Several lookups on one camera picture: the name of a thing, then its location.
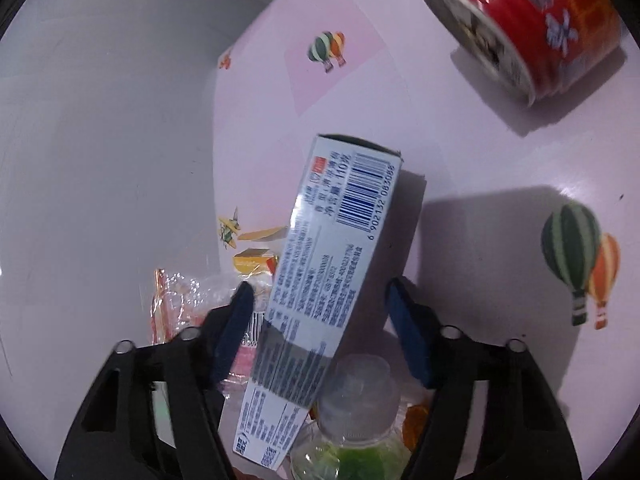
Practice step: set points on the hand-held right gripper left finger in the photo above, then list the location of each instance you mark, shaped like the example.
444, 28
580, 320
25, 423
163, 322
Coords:
235, 330

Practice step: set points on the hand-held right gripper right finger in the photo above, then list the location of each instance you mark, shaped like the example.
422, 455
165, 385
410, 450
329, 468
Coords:
407, 330

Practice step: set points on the orange clear plastic wrapper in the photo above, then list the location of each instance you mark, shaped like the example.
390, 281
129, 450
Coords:
180, 305

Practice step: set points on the clear plastic bottle green label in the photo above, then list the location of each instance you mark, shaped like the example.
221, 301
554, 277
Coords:
355, 410

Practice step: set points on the blue white toothpaste box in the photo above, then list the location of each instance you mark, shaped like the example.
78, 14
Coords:
330, 260

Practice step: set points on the red printed tin can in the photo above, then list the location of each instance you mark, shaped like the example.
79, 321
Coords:
530, 25

